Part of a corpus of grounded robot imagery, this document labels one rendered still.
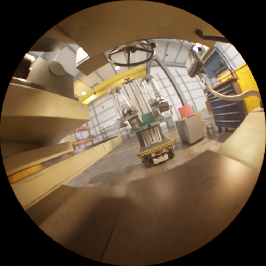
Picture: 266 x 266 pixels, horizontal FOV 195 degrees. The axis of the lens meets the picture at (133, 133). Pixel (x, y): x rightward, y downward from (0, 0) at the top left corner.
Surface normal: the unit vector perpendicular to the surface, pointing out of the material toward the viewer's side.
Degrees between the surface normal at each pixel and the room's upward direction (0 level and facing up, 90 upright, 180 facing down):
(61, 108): 90
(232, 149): 0
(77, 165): 90
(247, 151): 0
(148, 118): 90
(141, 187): 0
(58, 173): 90
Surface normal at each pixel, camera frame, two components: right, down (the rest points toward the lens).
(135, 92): -0.09, 0.07
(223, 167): -0.36, -0.93
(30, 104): 0.93, -0.35
